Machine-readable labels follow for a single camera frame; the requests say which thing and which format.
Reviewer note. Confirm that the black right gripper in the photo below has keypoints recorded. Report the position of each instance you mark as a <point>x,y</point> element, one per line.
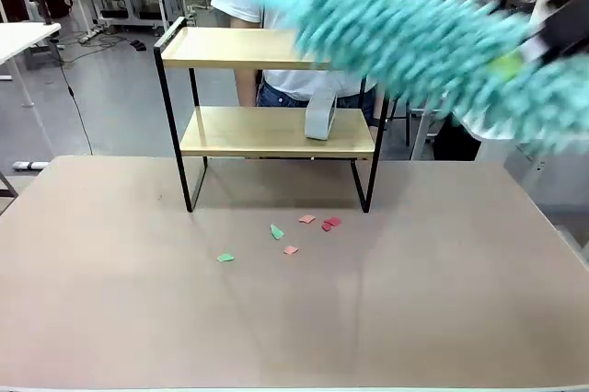
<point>568,10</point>

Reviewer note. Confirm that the teal microfiber duster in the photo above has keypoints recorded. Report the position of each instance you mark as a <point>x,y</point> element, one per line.
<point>391,28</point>

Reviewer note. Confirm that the grey digital alarm clock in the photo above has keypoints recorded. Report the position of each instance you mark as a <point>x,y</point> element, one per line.
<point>319,118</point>

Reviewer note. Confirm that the red paper scrap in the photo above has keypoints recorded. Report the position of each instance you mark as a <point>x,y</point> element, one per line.
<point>327,227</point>
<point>334,221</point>

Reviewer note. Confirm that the orange paper scrap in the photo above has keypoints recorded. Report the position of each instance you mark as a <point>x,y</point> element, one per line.
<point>291,250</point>
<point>307,219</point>

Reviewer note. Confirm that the long green paper scrap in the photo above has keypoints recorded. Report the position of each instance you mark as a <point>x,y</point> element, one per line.
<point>276,232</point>

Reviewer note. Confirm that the small green paper scrap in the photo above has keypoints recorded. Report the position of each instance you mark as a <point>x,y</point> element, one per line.
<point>225,257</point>

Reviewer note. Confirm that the person's right forearm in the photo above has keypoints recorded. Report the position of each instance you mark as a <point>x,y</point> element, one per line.
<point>247,88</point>

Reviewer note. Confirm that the two-tier wood metal shelf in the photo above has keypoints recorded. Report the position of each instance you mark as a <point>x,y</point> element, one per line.
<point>230,134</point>

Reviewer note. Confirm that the white side table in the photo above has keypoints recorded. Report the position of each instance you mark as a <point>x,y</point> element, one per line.
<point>421,134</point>

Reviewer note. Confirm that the black backpack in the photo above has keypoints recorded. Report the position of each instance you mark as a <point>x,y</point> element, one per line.
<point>57,1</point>

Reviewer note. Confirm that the white background table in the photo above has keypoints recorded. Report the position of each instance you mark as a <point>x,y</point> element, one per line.
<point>23,40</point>

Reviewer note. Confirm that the white power strip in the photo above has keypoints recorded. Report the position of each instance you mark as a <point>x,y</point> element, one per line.
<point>30,164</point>

